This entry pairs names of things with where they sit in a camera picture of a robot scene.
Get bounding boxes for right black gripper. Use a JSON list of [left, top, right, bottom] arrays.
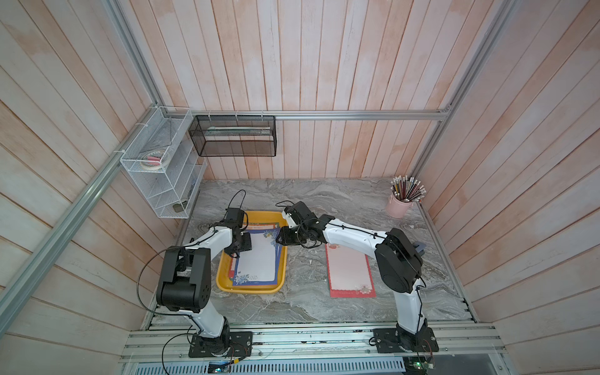
[[273, 227, 309, 246]]

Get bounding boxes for blue floral stationery paper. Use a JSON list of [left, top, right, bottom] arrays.
[[232, 228, 282, 287]]

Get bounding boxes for yellow plastic storage tray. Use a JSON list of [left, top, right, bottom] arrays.
[[216, 211, 288, 295]]

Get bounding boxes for pink red-bordered stationery paper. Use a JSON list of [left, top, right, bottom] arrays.
[[326, 244, 377, 298]]

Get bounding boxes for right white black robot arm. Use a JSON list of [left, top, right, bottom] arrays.
[[276, 200, 439, 354]]

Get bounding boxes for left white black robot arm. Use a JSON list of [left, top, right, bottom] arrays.
[[156, 208, 252, 358]]

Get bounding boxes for stack of coloured stationery paper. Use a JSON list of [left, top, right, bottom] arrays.
[[228, 223, 284, 291]]

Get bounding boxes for pink pencil cup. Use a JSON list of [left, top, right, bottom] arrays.
[[385, 194, 413, 219]]

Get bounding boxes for bundle of pencils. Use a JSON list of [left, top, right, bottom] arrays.
[[391, 176, 427, 203]]

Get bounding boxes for grey blue hole punch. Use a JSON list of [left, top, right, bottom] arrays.
[[412, 242, 427, 256]]

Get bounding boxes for tape roll on shelf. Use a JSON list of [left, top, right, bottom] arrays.
[[139, 149, 170, 171]]

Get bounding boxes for black mesh wall basket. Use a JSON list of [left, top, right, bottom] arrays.
[[188, 115, 278, 158]]

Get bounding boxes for white wire wall shelf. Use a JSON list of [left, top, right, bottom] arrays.
[[120, 106, 206, 219]]

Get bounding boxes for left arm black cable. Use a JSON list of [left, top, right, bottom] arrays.
[[135, 189, 248, 375]]

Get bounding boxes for horizontal aluminium frame bar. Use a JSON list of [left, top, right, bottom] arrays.
[[164, 107, 449, 121]]

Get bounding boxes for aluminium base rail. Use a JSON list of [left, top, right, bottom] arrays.
[[120, 321, 507, 363]]

